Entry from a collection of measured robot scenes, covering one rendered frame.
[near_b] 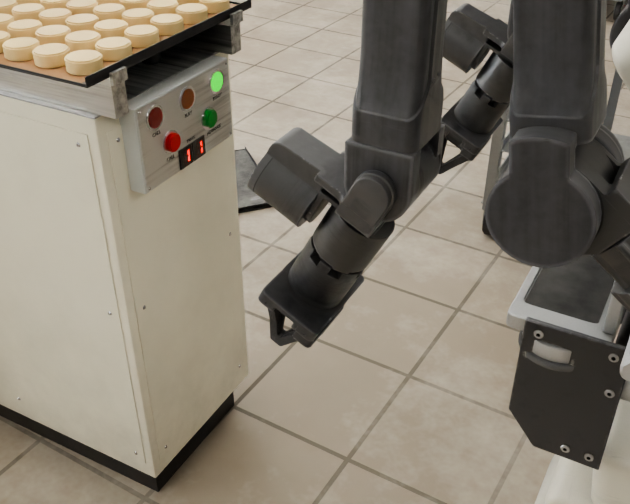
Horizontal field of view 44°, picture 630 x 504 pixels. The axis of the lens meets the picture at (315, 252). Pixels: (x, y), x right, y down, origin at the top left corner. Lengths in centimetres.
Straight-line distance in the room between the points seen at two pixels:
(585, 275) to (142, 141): 65
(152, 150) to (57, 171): 15
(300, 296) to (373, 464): 102
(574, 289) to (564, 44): 36
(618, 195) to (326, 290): 27
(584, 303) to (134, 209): 71
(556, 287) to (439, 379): 109
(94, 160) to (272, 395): 86
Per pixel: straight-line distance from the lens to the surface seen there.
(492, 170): 227
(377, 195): 60
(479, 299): 217
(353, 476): 169
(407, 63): 58
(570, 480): 97
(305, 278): 70
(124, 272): 128
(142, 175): 120
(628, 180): 58
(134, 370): 141
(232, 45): 134
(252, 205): 251
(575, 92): 54
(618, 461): 89
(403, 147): 59
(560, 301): 82
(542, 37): 54
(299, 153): 66
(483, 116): 105
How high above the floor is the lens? 129
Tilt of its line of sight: 34 degrees down
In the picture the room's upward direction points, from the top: straight up
